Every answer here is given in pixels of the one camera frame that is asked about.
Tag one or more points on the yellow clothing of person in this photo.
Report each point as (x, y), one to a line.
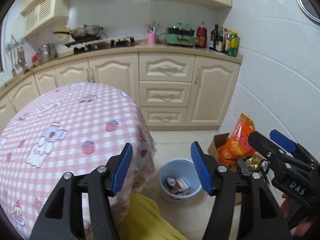
(144, 222)

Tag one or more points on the green electric grill appliance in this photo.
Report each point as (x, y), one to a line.
(180, 34)

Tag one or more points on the gold foil bag pile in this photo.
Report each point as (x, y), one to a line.
(253, 163)

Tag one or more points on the red bowl on counter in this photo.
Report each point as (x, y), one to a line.
(35, 60)

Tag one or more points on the black gas stove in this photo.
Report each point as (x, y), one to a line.
(89, 44)

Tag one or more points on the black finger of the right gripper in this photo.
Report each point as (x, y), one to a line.
(283, 141)
(268, 149)

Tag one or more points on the green yellow oil bottle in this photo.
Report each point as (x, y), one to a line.
(233, 45)

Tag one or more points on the dark soy sauce bottle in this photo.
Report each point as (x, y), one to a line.
(201, 36)

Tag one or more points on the person right hand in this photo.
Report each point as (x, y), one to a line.
(300, 224)

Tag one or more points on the dark glass oil bottle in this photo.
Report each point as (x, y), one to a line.
(213, 37)

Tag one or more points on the steel frying pan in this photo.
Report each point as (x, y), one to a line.
(82, 32)

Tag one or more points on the steel stockpot with lid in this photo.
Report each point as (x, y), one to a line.
(46, 52)

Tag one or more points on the light blue trash bin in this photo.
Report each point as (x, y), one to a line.
(178, 180)

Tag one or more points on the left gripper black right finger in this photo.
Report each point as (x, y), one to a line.
(260, 216)

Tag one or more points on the pink checkered tablecloth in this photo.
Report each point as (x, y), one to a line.
(74, 128)

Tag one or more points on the cream kitchen cabinet run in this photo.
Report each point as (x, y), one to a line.
(174, 87)

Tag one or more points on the brown cardboard box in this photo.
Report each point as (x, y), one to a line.
(217, 142)

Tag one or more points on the pink utensil cup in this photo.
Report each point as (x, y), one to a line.
(151, 29)

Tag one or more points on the orange rice bag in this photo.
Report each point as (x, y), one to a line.
(237, 145)

